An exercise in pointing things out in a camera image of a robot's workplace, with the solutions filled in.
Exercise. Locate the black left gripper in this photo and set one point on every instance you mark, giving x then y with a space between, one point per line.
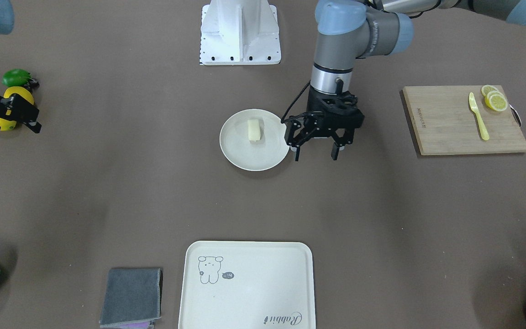
300 133

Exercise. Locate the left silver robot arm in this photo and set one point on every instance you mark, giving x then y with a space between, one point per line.
355 29

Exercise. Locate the pale yellow bun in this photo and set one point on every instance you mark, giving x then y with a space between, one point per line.
254 130

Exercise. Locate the white rabbit tray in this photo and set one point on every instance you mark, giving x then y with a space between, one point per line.
248 285

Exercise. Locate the green lime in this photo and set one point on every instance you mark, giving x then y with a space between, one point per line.
16 78

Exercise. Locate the white round plate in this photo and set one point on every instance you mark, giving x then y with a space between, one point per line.
253 156

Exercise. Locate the wooden cutting board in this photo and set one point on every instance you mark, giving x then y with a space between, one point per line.
444 125

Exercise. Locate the yellow plastic knife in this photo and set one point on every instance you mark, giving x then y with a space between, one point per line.
483 131

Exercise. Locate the lemon slice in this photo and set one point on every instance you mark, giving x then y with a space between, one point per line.
487 88
496 101

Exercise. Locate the grey folded cloth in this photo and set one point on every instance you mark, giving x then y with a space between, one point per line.
132 298

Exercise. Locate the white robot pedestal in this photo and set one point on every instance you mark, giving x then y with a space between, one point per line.
239 32

